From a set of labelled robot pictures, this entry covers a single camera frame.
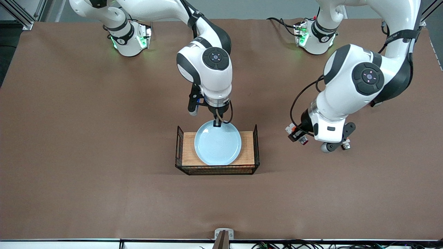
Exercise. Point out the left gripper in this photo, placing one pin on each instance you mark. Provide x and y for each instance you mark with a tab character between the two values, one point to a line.
306	123

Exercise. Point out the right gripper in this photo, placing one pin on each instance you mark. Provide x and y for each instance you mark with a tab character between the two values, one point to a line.
218	114

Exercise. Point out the grey orange switch module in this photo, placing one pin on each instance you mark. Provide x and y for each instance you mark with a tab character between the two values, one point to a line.
304	140
345	145

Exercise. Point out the light blue round plate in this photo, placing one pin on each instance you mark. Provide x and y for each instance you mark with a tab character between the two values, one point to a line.
218	143

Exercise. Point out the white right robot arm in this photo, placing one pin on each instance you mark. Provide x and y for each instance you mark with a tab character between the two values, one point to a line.
214	76

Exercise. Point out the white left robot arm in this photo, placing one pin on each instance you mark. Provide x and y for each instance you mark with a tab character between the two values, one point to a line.
363	83

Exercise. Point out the wooden board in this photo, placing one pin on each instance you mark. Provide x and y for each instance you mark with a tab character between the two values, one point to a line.
188	148

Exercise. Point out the brown table cover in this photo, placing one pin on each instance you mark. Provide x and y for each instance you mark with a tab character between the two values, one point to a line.
104	207

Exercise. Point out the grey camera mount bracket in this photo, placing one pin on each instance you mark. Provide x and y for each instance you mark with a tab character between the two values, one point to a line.
224	235

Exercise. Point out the aluminium frame post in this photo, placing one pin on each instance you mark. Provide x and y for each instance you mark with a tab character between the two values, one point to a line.
24	19
429	12

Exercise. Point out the white table edge rail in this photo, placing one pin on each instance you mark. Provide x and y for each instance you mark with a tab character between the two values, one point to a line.
69	244

